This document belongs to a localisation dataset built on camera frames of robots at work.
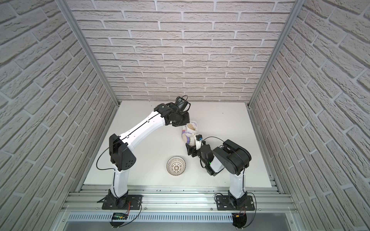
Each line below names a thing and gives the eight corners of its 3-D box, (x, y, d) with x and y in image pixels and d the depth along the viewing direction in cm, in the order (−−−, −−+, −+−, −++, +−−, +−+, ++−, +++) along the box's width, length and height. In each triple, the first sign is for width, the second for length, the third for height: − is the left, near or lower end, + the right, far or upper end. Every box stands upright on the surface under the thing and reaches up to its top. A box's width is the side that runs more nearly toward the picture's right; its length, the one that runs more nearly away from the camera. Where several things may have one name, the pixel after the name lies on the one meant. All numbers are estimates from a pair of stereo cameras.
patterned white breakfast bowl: (166, 175, 83) (165, 174, 80) (168, 158, 90) (167, 156, 87) (186, 175, 83) (185, 174, 80) (186, 158, 90) (186, 156, 87)
